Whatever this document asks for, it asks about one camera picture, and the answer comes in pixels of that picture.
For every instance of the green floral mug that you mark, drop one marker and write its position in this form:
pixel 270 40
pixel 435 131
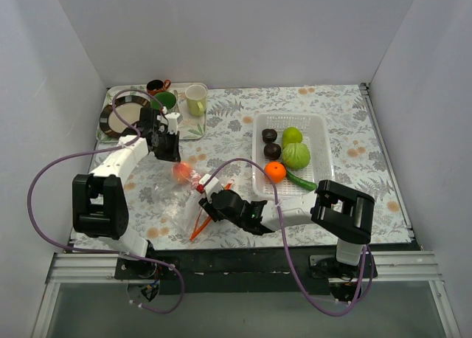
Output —
pixel 167 99

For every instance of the brown striped plate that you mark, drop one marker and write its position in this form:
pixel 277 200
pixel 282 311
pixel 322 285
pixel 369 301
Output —
pixel 128 107

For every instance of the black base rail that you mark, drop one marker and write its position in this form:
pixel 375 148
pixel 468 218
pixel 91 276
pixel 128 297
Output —
pixel 238 270

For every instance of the fake green cabbage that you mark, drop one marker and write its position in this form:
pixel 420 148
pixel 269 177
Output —
pixel 296 156

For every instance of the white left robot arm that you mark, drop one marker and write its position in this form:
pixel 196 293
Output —
pixel 98 199

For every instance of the clear zip top bag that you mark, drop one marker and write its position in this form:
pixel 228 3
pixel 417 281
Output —
pixel 179 205

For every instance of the fake red apple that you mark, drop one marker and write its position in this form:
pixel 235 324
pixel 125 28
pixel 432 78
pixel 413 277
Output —
pixel 194 179

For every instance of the floral serving tray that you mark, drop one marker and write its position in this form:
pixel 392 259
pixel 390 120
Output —
pixel 190 127

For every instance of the white plastic basket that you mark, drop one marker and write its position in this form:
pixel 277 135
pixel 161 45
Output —
pixel 314 132

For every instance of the fake green lime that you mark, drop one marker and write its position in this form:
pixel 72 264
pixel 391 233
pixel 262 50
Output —
pixel 291 135

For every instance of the fake dark purple plum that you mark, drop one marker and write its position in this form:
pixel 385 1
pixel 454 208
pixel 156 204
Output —
pixel 269 135

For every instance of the small brown orange cup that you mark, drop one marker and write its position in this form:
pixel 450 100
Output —
pixel 156 86

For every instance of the fake orange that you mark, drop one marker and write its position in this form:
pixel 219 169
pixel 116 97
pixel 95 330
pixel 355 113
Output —
pixel 275 172

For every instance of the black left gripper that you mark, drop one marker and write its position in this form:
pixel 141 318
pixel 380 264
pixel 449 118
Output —
pixel 168 150

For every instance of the pale yellow mug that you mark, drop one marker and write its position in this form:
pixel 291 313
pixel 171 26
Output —
pixel 196 97

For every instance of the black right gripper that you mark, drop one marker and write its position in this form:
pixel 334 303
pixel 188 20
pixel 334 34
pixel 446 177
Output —
pixel 209 204

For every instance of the fake red peach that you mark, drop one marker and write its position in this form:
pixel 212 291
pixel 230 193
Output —
pixel 182 172

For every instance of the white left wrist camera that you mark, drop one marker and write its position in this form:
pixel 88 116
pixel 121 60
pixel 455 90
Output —
pixel 173 119

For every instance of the fake green cucumber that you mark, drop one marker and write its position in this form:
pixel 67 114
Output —
pixel 299 182

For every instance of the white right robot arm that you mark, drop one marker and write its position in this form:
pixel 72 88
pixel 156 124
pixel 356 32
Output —
pixel 342 211

